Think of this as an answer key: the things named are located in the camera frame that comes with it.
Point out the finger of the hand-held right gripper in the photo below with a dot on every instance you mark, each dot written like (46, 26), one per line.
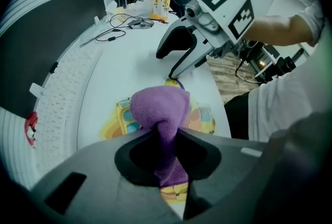
(176, 39)

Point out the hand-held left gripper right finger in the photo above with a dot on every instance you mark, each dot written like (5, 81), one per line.
(233, 166)

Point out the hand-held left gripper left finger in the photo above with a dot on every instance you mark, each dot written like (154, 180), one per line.
(98, 179)

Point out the colourful cartoon mouse pad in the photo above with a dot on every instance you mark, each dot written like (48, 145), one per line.
(199, 119)

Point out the purple cloth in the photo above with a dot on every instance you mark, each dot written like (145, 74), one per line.
(158, 106)

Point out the person's right forearm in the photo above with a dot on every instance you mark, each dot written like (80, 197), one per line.
(275, 31)

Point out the orange juice bottle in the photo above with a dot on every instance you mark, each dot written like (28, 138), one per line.
(157, 0)
(166, 1)

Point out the clear plastic bag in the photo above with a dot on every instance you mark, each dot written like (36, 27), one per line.
(138, 9)

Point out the person's black trousers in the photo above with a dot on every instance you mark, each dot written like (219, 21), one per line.
(237, 116)

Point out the person's white shirt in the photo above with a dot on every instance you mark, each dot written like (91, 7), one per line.
(280, 103)

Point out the white keyboard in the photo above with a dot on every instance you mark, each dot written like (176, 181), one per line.
(62, 103)

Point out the red round object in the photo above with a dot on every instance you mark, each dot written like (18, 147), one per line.
(31, 127)

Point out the white clip tag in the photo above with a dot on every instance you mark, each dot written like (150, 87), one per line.
(36, 89)

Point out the black clip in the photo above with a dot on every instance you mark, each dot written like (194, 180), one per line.
(53, 68)

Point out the dark desk partition panel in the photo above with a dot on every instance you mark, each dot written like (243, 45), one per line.
(39, 44)

